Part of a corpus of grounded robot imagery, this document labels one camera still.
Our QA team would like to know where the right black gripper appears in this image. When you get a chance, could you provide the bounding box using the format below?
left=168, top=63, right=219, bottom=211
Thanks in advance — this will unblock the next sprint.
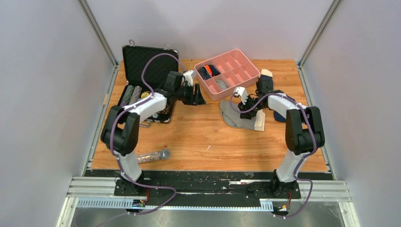
left=237, top=95, right=265, bottom=120

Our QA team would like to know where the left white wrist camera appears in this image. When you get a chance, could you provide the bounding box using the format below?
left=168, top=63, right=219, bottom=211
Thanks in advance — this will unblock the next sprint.
left=183, top=70, right=197, bottom=86

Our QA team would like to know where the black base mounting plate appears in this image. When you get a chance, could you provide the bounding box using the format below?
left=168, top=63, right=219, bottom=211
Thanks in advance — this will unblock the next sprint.
left=114, top=170, right=301, bottom=207

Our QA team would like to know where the navy blue underwear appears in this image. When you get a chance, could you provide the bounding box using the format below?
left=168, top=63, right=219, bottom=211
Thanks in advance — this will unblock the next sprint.
left=273, top=111, right=286, bottom=122

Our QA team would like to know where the black poker chip case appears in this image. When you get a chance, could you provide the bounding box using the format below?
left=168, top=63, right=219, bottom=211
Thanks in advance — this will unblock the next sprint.
left=117, top=40, right=180, bottom=128

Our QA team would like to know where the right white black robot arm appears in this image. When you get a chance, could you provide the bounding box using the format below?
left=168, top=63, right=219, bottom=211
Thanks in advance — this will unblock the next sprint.
left=233, top=76, right=325, bottom=198

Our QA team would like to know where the rolled grey underwear in tray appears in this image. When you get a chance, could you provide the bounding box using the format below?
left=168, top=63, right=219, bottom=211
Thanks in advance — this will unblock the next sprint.
left=215, top=79, right=228, bottom=91

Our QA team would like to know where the aluminium frame rail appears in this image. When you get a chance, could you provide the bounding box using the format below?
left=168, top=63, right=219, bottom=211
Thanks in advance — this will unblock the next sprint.
left=57, top=177, right=360, bottom=227

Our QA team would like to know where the navy sock cream toe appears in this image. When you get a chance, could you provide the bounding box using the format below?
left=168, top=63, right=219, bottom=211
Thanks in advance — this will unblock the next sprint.
left=260, top=69, right=273, bottom=78

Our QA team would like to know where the grey underwear white waistband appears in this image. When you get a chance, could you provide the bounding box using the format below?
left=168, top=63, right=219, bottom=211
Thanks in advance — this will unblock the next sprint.
left=219, top=99, right=266, bottom=132

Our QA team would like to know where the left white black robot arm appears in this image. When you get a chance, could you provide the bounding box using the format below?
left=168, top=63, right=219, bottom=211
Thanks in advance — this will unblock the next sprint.
left=101, top=70, right=205, bottom=195

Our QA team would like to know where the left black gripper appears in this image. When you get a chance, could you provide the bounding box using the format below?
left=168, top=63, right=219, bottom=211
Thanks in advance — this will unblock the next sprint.
left=174, top=83, right=206, bottom=106

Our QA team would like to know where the rolled orange underwear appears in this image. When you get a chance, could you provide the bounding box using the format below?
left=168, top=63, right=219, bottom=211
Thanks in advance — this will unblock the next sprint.
left=204, top=65, right=214, bottom=77

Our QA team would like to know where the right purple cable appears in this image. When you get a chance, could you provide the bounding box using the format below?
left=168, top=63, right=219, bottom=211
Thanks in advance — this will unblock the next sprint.
left=229, top=92, right=318, bottom=219

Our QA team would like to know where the glitter handle microphone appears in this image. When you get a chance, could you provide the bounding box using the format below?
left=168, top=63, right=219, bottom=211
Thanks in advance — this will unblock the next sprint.
left=136, top=149, right=171, bottom=163

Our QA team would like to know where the purple cable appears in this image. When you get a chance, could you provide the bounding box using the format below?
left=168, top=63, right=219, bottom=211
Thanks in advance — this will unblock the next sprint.
left=109, top=52, right=186, bottom=217
left=229, top=92, right=318, bottom=219

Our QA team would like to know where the rolled dark patterned underwear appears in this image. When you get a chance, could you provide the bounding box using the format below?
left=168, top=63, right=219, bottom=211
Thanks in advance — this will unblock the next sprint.
left=198, top=67, right=212, bottom=80

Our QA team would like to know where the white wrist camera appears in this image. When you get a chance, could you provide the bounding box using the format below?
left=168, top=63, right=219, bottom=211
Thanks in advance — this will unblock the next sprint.
left=234, top=87, right=248, bottom=104
left=183, top=70, right=197, bottom=86

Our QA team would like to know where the pink compartment organizer tray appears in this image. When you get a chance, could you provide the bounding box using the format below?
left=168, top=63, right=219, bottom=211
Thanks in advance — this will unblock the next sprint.
left=194, top=49, right=261, bottom=101

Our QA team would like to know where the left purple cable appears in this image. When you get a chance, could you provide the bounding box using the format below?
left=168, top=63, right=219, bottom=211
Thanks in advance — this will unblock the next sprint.
left=109, top=52, right=186, bottom=217

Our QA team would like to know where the rolled navy underwear in tray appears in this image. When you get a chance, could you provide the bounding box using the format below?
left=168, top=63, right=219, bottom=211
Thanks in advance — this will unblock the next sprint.
left=208, top=65, right=221, bottom=77

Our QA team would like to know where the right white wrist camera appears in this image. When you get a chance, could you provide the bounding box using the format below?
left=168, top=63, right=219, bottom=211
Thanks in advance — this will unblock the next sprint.
left=234, top=87, right=248, bottom=104

